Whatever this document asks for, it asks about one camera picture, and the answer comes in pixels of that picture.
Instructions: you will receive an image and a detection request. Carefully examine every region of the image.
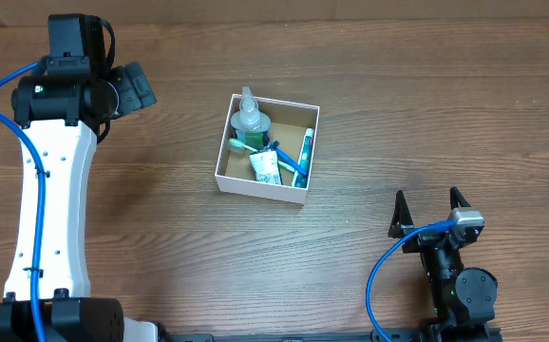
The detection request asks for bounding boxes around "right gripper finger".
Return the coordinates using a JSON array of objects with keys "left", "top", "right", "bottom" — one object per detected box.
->
[
  {"left": 388, "top": 190, "right": 414, "bottom": 238},
  {"left": 449, "top": 186, "right": 471, "bottom": 209}
]

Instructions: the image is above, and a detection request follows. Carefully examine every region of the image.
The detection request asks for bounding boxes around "teal toothpaste tube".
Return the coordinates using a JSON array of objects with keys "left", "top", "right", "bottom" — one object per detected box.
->
[{"left": 292, "top": 128, "right": 314, "bottom": 188}]

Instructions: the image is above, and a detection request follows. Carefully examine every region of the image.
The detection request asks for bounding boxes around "green toothbrush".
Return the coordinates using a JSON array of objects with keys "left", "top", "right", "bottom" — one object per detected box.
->
[{"left": 228, "top": 138, "right": 295, "bottom": 172}]

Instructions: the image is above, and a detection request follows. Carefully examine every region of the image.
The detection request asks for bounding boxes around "clear soap pump bottle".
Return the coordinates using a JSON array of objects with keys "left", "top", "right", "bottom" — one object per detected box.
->
[{"left": 231, "top": 86, "right": 272, "bottom": 149}]

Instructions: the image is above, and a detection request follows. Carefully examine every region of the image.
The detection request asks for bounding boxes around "blue disposable razor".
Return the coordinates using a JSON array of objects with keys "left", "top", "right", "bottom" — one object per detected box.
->
[{"left": 271, "top": 141, "right": 308, "bottom": 177}]

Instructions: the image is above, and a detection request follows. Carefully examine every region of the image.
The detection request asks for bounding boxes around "green soap packet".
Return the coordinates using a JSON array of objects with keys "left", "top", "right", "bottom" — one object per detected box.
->
[{"left": 250, "top": 150, "right": 282, "bottom": 185}]

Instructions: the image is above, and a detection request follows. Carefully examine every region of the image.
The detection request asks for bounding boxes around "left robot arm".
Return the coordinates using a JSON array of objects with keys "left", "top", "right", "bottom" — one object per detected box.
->
[{"left": 0, "top": 13, "right": 169, "bottom": 342}]

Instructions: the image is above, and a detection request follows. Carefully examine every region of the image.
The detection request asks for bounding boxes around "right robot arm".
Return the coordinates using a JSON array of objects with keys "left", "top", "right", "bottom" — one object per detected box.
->
[{"left": 392, "top": 187, "right": 502, "bottom": 342}]

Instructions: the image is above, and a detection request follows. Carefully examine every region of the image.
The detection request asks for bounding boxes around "white cardboard box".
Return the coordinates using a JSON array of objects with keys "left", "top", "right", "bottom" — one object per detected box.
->
[{"left": 215, "top": 94, "right": 320, "bottom": 204}]

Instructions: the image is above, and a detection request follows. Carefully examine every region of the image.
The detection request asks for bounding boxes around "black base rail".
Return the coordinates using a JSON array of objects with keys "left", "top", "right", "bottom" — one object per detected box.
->
[{"left": 160, "top": 327, "right": 502, "bottom": 342}]

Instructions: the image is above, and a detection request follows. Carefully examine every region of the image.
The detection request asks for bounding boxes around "right blue cable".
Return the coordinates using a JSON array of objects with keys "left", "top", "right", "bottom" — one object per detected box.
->
[{"left": 365, "top": 219, "right": 457, "bottom": 342}]

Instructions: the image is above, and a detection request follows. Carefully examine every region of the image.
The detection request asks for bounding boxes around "blue cable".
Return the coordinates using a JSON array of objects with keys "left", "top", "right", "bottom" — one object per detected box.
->
[
  {"left": 365, "top": 219, "right": 457, "bottom": 342},
  {"left": 0, "top": 60, "right": 50, "bottom": 342}
]

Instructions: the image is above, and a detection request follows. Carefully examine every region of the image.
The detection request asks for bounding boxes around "left blue cable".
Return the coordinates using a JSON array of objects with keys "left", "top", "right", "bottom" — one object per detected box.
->
[{"left": 0, "top": 60, "right": 50, "bottom": 342}]

